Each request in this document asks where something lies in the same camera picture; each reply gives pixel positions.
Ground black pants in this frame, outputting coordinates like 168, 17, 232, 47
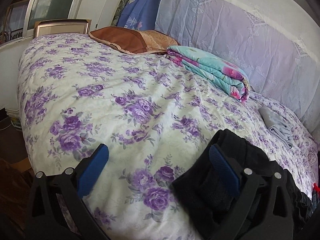
172, 129, 313, 239

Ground purple floral bedspread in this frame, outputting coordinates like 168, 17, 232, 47
17, 34, 318, 239

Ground red garment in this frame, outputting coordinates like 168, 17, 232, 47
313, 183, 320, 193

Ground turquoise floral folded quilt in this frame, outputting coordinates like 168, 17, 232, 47
167, 46, 251, 102

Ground brown pillow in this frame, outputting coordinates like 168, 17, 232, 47
89, 27, 179, 55

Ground grey folded garment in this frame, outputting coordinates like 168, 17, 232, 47
258, 106, 293, 148

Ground blue patterned bedding bundle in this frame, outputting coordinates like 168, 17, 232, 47
117, 0, 161, 30

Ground window with white frame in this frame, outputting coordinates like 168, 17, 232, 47
1, 0, 81, 44

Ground lavender lace-covered headboard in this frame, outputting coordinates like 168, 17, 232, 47
155, 0, 319, 133

